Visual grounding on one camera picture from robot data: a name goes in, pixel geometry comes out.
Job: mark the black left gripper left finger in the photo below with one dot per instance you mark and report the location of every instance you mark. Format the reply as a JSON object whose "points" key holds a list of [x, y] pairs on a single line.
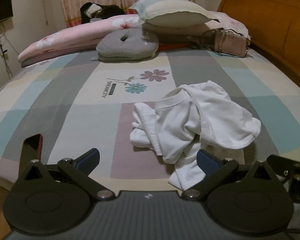
{"points": [[78, 171]]}

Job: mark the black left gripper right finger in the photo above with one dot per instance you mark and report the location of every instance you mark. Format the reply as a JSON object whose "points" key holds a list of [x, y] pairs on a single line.
{"points": [[217, 173]]}

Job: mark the white long-sleeve shirt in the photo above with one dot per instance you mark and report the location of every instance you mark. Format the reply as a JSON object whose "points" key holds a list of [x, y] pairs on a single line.
{"points": [[191, 118]]}

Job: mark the black clothes pile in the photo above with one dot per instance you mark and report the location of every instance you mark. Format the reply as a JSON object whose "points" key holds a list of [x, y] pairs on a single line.
{"points": [[90, 10]]}

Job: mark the patchwork pastel bed sheet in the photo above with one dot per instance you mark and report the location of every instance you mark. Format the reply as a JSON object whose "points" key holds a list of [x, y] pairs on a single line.
{"points": [[77, 103]]}

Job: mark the pink handbag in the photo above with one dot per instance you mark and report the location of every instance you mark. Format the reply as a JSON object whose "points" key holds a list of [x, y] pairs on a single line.
{"points": [[230, 42]]}

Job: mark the grey round cushion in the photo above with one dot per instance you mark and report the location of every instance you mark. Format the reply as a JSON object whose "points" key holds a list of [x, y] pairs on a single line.
{"points": [[127, 45]]}

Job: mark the orange wooden headboard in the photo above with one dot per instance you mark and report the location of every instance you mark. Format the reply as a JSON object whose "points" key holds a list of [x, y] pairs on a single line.
{"points": [[274, 27]]}

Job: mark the striped pastel pillow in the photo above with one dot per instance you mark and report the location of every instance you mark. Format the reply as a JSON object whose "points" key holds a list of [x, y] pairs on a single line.
{"points": [[180, 17]]}

